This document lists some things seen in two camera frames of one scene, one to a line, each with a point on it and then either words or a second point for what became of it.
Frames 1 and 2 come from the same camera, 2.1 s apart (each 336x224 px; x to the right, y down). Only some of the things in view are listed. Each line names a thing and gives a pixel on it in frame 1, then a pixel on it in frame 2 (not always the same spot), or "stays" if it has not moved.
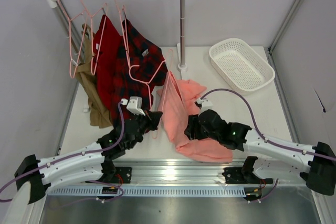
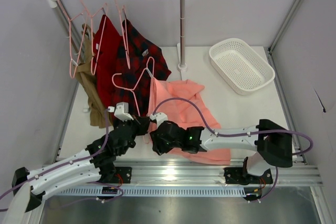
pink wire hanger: [177, 84] -> [133, 89]
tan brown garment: [100, 115] stays
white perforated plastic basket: [240, 65] stays
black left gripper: [152, 118] stays
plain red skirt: [106, 36] stays
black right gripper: [191, 128] -> [158, 133]
